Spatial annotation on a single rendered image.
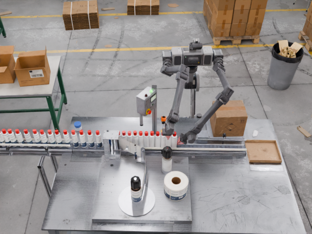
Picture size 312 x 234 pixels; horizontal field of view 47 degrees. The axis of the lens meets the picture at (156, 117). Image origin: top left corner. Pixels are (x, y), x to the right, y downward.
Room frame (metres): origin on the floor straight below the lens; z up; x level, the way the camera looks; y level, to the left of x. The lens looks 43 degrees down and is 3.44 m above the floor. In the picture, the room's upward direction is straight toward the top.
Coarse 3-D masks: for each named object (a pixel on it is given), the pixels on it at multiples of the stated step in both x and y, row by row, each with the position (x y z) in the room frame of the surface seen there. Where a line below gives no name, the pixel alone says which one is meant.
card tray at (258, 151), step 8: (248, 144) 2.38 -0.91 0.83; (256, 144) 2.38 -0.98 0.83; (264, 144) 2.38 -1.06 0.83; (272, 144) 2.38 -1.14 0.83; (248, 152) 2.28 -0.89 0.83; (256, 152) 2.28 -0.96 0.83; (264, 152) 2.28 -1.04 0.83; (272, 152) 2.28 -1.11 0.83; (248, 160) 2.18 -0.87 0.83; (256, 160) 2.16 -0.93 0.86; (264, 160) 2.16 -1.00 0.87; (272, 160) 2.15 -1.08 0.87; (280, 160) 2.15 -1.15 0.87
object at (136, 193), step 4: (136, 176) 1.73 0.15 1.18; (132, 180) 1.69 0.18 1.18; (136, 180) 1.69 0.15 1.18; (140, 180) 1.71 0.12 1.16; (132, 184) 1.68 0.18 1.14; (136, 184) 1.68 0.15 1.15; (140, 184) 1.70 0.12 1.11; (132, 188) 1.71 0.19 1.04; (136, 188) 1.68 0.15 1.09; (140, 188) 1.70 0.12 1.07; (132, 192) 1.68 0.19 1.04; (136, 192) 1.67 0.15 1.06; (140, 192) 1.69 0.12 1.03; (132, 196) 1.68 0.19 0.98; (136, 196) 1.67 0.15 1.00; (140, 196) 1.68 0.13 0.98; (132, 200) 1.68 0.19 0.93; (136, 200) 1.67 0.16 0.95; (140, 200) 1.68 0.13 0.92
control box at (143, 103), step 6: (144, 90) 2.43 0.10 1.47; (138, 96) 2.35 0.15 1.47; (144, 96) 2.35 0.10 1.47; (150, 96) 2.36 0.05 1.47; (138, 102) 2.34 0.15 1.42; (144, 102) 2.30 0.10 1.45; (138, 108) 2.34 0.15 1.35; (144, 108) 2.30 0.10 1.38; (150, 108) 2.36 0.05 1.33; (144, 114) 2.30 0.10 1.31
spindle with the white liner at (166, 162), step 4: (164, 148) 2.03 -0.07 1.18; (168, 148) 2.02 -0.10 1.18; (164, 152) 2.00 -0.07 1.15; (168, 152) 1.99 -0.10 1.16; (164, 156) 2.00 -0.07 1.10; (168, 156) 1.99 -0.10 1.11; (164, 160) 1.99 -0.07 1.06; (168, 160) 1.99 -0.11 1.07; (164, 164) 1.99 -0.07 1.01; (168, 164) 1.98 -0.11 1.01; (164, 168) 1.99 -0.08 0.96; (168, 168) 1.98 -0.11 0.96; (164, 172) 1.99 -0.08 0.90; (168, 172) 1.99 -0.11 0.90
